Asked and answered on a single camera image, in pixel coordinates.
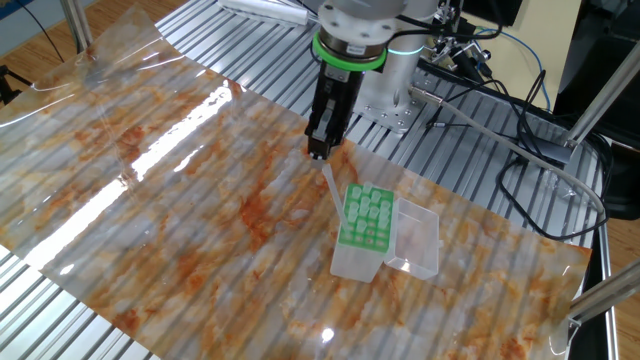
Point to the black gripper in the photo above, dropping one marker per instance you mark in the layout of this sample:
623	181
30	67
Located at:
347	95

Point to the black computer monitor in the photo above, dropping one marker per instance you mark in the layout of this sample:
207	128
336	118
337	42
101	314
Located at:
620	100

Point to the black device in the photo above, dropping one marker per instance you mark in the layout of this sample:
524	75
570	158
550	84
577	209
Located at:
492	10

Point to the racked translucent pipette tip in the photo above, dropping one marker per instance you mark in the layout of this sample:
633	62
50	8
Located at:
352	217
365	202
384	215
364	211
357	194
367	188
354	207
374	212
361	226
376	195
382	223
385	205

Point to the translucent pipette tip box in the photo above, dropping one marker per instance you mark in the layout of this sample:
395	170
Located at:
355	267

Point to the beige board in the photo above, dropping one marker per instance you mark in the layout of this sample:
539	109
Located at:
550	30

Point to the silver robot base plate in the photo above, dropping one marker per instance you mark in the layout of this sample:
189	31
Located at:
400	117

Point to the orange marble pattern mat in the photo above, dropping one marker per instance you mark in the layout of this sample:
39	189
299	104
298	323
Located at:
150	225

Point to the black tripod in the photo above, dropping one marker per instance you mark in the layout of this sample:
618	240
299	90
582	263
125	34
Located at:
7	87

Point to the aluminium frame post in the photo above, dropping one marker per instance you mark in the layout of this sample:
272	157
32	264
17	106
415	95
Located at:
76	25
600	95
605	295

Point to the green pipette tip rack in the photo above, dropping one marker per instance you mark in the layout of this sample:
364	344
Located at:
365	244

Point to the metal clamp stand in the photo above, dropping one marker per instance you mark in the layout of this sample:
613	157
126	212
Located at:
452	47

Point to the clear plastic pipette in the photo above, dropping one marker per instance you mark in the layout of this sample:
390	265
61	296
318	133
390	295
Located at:
336	197

